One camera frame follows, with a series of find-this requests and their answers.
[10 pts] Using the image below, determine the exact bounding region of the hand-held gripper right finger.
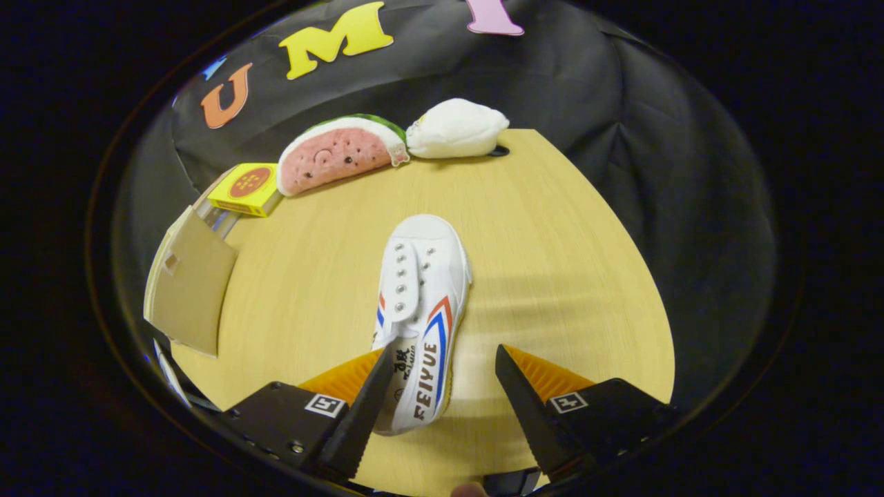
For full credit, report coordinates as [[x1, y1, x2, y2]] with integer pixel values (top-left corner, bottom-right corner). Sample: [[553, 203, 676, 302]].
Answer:
[[495, 344, 681, 483]]

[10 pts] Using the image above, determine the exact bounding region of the watermelon slice plush toy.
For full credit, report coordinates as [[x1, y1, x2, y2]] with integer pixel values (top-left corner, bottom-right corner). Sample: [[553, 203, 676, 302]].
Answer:
[[276, 114, 410, 198]]

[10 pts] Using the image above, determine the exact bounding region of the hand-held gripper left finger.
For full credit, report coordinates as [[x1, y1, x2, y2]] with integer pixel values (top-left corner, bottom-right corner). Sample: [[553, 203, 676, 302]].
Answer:
[[221, 338, 396, 483]]

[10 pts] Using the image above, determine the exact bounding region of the white plush toy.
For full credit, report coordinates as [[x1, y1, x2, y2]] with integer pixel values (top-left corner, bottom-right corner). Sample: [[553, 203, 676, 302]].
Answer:
[[405, 98, 510, 160]]

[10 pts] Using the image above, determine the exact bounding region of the white canvas shoe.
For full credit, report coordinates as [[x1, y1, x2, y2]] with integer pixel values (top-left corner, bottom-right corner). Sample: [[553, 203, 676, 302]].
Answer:
[[372, 214, 473, 436]]

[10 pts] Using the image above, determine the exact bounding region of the blue printed object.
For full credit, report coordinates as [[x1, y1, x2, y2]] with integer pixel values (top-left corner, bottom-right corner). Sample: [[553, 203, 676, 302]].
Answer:
[[153, 338, 194, 409]]

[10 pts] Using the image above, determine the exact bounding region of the yellow book with red circle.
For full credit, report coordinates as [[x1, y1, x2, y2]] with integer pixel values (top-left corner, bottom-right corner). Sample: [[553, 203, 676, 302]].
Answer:
[[207, 163, 281, 218]]

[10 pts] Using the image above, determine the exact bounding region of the beige cardboard storage box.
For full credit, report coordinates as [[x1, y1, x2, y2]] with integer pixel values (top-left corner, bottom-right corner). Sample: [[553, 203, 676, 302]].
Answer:
[[144, 206, 240, 358]]

